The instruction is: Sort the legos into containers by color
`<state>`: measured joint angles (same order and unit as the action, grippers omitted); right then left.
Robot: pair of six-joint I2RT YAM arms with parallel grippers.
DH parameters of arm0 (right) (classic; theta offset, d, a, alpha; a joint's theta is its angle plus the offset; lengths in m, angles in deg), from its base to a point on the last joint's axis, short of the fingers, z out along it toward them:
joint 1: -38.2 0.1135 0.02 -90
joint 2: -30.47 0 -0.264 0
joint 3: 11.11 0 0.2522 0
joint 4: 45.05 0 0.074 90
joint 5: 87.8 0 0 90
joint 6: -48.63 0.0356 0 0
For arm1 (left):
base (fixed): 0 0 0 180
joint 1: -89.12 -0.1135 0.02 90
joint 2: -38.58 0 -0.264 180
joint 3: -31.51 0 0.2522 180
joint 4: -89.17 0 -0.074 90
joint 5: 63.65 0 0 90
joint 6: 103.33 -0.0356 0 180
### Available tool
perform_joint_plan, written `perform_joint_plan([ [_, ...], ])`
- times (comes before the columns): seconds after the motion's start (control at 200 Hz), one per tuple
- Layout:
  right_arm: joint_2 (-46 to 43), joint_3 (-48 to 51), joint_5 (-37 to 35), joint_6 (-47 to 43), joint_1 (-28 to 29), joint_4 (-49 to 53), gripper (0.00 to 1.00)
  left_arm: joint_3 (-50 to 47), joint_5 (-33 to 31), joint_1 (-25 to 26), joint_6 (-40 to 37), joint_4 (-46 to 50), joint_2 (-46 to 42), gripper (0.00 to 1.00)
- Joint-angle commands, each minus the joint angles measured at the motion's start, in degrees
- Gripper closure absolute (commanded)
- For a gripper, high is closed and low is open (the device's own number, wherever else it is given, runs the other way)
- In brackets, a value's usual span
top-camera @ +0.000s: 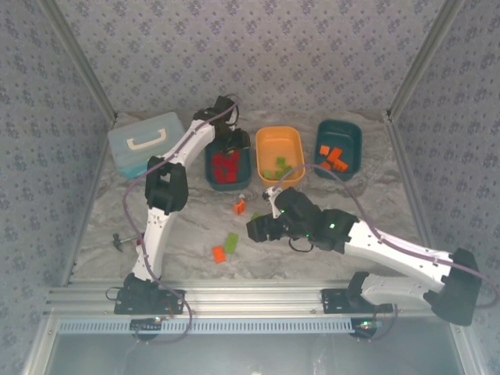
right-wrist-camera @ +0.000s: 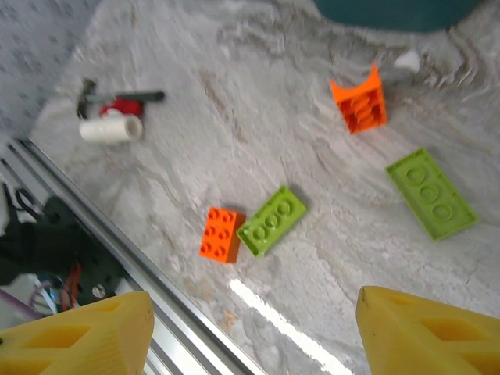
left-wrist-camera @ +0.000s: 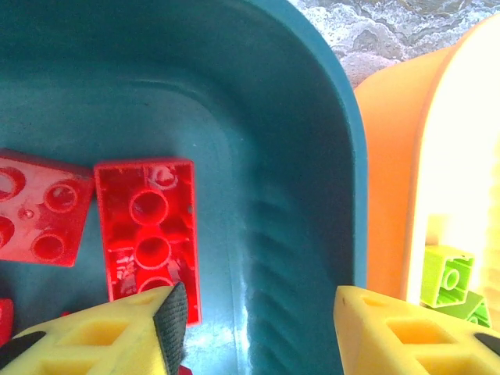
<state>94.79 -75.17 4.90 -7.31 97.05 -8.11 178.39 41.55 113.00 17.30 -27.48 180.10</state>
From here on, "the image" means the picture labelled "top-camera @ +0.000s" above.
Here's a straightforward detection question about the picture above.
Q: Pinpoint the dark teal container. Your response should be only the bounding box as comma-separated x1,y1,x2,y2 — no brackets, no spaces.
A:
313,119,363,181
205,130,253,192

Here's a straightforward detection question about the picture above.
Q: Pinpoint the orange container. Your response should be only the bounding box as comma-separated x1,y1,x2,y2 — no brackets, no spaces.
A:
255,125,305,188

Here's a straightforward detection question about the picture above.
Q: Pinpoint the black controller board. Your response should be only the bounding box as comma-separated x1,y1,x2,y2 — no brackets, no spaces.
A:
350,318,382,341
130,316,165,341

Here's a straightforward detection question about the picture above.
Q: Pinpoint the small grey hammer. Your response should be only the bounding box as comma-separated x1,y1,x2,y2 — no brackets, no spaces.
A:
112,232,142,253

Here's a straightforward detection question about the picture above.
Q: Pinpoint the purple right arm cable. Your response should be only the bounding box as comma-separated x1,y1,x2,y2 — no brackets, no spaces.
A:
272,163,500,309

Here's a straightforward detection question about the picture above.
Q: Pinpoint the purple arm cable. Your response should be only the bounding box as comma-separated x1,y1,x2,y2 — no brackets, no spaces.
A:
123,93,240,286
272,163,500,309

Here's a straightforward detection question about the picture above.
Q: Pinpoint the aluminium cross rail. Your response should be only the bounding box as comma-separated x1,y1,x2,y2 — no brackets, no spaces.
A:
43,277,468,318

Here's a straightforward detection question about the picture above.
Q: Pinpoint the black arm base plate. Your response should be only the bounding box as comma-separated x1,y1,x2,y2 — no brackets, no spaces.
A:
113,287,185,316
320,287,394,316

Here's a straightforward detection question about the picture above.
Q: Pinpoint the light blue case, white handle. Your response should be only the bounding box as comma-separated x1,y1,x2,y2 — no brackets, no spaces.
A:
108,112,187,180

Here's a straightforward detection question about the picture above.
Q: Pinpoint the white slotted cable duct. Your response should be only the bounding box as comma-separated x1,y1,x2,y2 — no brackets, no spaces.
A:
57,316,359,336

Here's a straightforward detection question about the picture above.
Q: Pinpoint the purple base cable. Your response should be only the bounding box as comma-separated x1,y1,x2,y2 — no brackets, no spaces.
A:
369,302,399,341
132,291,193,345

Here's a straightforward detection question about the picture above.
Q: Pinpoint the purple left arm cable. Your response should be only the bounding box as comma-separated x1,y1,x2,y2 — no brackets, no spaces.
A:
123,93,240,286

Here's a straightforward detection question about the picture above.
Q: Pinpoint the aluminium corner post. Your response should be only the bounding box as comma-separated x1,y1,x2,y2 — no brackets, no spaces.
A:
38,0,119,123
385,0,466,120

